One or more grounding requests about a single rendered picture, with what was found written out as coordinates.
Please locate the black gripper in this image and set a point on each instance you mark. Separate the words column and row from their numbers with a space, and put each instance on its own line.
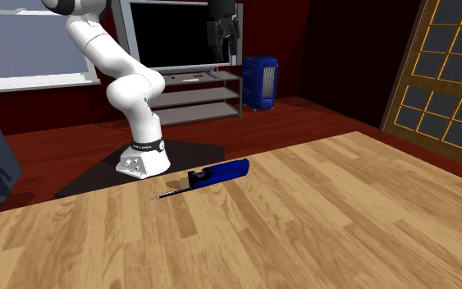
column 221, row 10

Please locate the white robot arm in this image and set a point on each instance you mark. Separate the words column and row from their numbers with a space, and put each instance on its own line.
column 114, row 60

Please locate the flat screen television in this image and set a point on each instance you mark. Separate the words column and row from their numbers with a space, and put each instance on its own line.
column 166, row 36

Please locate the blue space heater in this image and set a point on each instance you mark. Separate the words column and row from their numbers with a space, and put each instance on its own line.
column 254, row 84

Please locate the grey television shelf stand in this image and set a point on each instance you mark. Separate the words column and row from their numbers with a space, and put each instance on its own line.
column 198, row 96

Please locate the dark robot stand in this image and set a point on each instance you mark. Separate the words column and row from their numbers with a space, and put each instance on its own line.
column 198, row 154

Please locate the blue stick lighter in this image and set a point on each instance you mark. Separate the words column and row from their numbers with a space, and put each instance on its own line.
column 222, row 172

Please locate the white framed window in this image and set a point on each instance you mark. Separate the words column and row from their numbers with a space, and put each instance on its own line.
column 22, row 48

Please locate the wooden door with glass panes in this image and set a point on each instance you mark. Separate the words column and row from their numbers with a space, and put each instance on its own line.
column 434, row 92

